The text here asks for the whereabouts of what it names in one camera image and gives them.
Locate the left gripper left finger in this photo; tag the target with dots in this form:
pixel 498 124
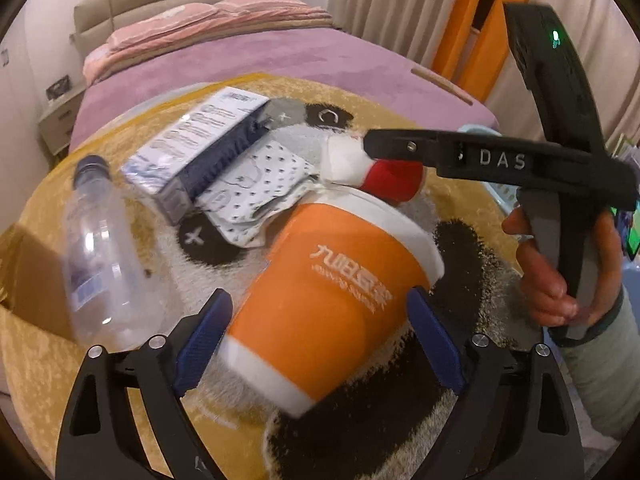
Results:
pixel 99 438

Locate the grey bedside nightstand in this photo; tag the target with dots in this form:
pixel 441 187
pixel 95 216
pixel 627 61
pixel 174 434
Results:
pixel 58 119

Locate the white wardrobe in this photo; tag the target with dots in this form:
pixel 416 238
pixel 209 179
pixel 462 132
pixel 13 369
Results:
pixel 23 160

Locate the orange white paper cup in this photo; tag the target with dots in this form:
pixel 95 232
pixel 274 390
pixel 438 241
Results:
pixel 333 291

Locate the small picture frame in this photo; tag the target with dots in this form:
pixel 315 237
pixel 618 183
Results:
pixel 59 88

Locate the left pink pillow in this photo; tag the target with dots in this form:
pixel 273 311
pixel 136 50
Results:
pixel 160 25

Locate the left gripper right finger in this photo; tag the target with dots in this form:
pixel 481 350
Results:
pixel 513 418

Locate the clear plastic bottle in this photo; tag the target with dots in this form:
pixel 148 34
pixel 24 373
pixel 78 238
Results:
pixel 108 294

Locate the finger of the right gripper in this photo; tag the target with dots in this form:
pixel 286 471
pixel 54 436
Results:
pixel 409 145

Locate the pink pillow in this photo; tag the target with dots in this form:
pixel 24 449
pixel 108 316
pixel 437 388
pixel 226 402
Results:
pixel 240 6
pixel 160 25

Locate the orange curtain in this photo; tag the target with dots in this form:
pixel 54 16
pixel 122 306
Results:
pixel 473 47

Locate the bed with purple cover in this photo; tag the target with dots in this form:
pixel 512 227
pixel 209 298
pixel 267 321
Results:
pixel 324 55

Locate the white blue carton box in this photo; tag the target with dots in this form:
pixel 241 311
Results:
pixel 180 162

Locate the right forearm grey sleeve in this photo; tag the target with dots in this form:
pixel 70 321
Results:
pixel 604 366

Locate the right pink pillow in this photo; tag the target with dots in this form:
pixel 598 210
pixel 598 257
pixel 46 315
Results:
pixel 240 6

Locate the right human hand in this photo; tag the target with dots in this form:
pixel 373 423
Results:
pixel 546 293

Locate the light blue plastic basket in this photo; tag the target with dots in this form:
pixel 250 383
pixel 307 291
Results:
pixel 505 195

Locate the beige curtain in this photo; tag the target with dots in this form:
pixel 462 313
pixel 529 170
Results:
pixel 600 32

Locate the polka dot white wrapper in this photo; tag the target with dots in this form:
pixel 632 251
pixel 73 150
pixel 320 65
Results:
pixel 265 181

